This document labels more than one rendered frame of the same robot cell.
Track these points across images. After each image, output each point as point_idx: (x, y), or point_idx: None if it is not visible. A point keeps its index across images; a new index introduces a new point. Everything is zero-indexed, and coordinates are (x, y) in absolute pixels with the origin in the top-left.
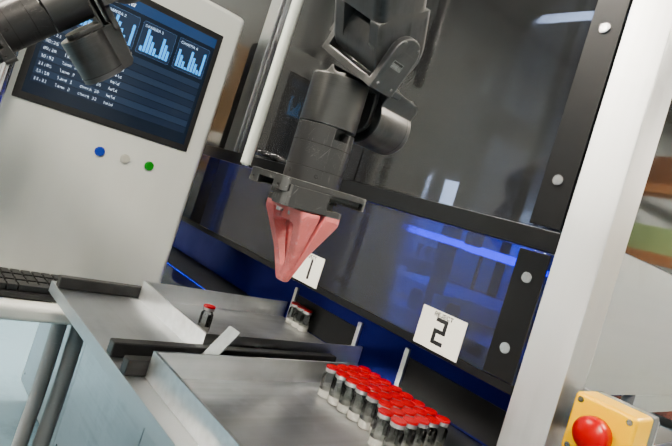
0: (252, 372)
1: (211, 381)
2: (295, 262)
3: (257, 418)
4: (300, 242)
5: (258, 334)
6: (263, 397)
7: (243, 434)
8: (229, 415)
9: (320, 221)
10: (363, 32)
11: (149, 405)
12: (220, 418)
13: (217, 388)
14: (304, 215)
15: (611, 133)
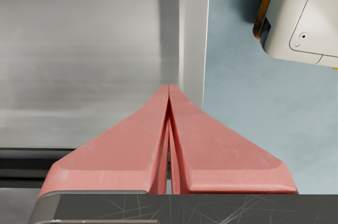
0: (61, 133)
1: (113, 124)
2: (174, 98)
3: (90, 56)
4: (203, 120)
5: (9, 213)
6: (62, 96)
7: (123, 27)
8: (122, 63)
9: (153, 183)
10: None
11: (199, 85)
12: (136, 58)
13: (112, 112)
14: (285, 175)
15: None
